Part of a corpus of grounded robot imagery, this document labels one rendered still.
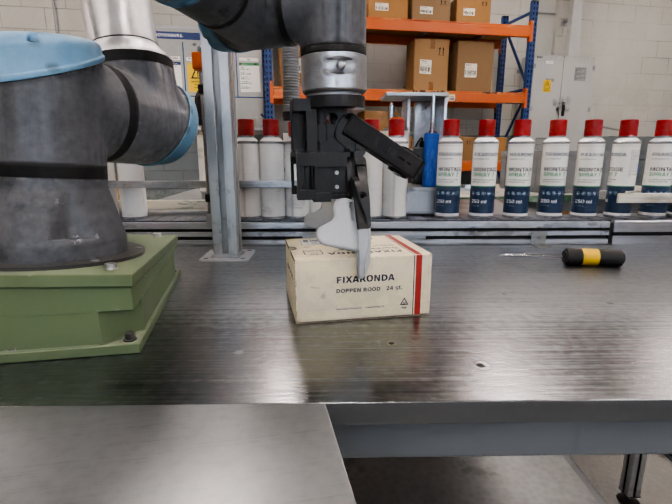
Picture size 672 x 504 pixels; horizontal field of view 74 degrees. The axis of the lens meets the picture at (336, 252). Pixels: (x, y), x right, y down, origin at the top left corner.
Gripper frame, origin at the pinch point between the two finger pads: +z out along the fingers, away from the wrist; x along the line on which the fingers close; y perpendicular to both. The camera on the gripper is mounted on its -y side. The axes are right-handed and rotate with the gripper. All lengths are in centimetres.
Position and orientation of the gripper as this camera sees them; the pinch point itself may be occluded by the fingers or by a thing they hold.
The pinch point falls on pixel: (353, 262)
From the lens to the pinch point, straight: 57.1
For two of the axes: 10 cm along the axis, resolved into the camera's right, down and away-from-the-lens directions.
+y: -9.8, 0.6, -1.8
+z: 0.2, 9.7, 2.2
